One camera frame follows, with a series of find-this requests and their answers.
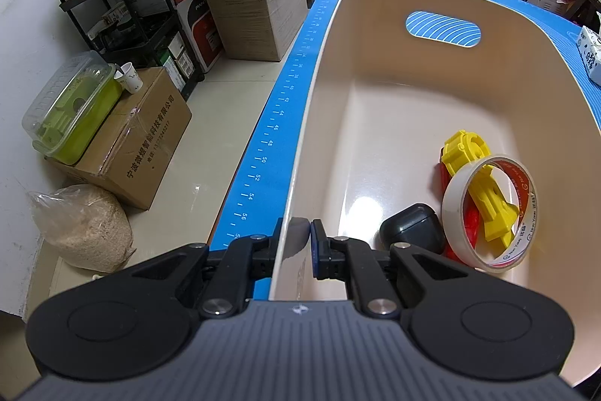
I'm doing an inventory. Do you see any beige plastic storage bin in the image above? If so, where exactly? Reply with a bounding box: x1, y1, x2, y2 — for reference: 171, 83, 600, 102
268, 0, 601, 388

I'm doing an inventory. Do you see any red plastic toy piece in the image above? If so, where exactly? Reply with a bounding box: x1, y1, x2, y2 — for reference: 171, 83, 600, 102
438, 158, 482, 263

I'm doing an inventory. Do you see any clear bag of grain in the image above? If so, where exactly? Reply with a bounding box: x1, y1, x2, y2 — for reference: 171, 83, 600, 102
27, 184, 134, 274

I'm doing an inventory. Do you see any black earbuds case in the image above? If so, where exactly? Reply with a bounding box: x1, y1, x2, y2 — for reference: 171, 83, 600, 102
379, 203, 446, 254

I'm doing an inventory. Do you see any white tape roll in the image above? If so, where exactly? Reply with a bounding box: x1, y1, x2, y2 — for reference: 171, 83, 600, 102
441, 155, 538, 274

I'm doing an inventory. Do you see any yellow plastic toy piece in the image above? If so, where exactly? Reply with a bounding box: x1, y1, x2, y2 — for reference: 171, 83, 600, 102
441, 129, 518, 248

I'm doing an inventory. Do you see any blue silicone baking mat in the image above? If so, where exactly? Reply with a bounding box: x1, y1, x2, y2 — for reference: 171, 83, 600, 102
208, 0, 601, 301

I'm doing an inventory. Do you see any brown cardboard box on floor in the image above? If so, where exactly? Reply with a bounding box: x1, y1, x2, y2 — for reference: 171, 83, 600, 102
47, 67, 192, 211

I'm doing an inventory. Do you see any green plastic lidded container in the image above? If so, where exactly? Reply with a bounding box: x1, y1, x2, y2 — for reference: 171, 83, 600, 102
21, 51, 122, 166

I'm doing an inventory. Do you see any white paper cup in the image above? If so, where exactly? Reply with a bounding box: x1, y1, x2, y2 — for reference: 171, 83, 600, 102
113, 62, 143, 94

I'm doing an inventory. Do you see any red white appliance box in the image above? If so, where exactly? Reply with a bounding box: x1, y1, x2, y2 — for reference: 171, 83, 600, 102
173, 0, 223, 73

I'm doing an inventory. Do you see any black metal shelf rack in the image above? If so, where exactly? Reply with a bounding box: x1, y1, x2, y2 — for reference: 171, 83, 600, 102
59, 0, 204, 99

